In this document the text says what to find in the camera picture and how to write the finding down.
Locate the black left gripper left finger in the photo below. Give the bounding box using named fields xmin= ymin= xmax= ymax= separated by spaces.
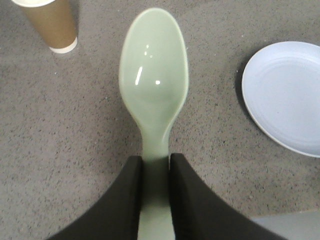
xmin=49 ymin=156 xmax=143 ymax=240

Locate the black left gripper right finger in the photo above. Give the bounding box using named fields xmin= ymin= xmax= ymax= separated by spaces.
xmin=169 ymin=153 xmax=283 ymax=240

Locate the light green plastic spoon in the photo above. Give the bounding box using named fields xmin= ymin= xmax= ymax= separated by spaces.
xmin=119 ymin=8 xmax=189 ymax=240

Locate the light blue plate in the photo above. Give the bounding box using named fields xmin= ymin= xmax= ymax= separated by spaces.
xmin=241 ymin=41 xmax=320 ymax=158

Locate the brown paper cup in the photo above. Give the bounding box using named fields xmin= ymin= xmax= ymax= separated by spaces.
xmin=13 ymin=0 xmax=78 ymax=54

